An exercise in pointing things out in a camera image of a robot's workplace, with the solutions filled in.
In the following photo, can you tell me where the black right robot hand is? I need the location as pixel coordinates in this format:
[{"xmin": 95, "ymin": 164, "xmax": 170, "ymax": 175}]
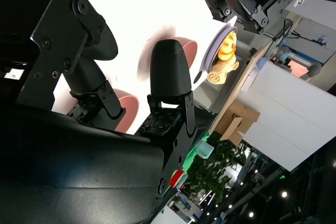
[{"xmin": 0, "ymin": 0, "xmax": 199, "ymax": 224}]

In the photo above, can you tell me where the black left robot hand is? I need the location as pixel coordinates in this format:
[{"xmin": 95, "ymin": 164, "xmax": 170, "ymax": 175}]
[{"xmin": 195, "ymin": 0, "xmax": 302, "ymax": 35}]

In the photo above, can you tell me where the pink bowl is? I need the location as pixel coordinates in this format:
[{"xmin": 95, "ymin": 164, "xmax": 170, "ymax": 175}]
[
  {"xmin": 182, "ymin": 37, "xmax": 198, "ymax": 77},
  {"xmin": 114, "ymin": 89, "xmax": 140, "ymax": 134}
]

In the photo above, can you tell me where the yellow toy pastry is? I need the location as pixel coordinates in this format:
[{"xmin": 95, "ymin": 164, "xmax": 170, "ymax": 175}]
[{"xmin": 217, "ymin": 31, "xmax": 238, "ymax": 62}]

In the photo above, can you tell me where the lavender plate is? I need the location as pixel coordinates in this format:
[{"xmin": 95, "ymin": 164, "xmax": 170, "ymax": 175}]
[{"xmin": 204, "ymin": 26, "xmax": 238, "ymax": 73}]

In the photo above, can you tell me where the beige toy bread roll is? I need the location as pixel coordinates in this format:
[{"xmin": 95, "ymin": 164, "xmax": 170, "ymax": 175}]
[{"xmin": 206, "ymin": 60, "xmax": 240, "ymax": 86}]

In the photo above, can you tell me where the small red object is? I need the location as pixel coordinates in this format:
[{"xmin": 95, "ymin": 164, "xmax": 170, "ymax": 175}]
[{"xmin": 169, "ymin": 170, "xmax": 185, "ymax": 188}]

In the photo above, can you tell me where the green cloth table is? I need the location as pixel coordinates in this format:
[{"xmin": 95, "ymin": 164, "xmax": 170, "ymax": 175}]
[{"xmin": 183, "ymin": 131, "xmax": 211, "ymax": 175}]

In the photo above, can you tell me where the brown cardboard box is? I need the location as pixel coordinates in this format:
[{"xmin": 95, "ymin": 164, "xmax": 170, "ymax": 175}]
[{"xmin": 219, "ymin": 100, "xmax": 261, "ymax": 146}]

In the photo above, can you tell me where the white cabinet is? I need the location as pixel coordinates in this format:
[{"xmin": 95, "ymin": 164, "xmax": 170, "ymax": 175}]
[{"xmin": 236, "ymin": 60, "xmax": 336, "ymax": 172}]

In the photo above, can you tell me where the pale teal cup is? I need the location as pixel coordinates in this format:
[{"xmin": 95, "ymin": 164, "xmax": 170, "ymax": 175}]
[{"xmin": 195, "ymin": 139, "xmax": 215, "ymax": 159}]

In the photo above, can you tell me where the green leafy plant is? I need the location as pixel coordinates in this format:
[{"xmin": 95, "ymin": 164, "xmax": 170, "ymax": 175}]
[{"xmin": 187, "ymin": 132, "xmax": 249, "ymax": 205}]

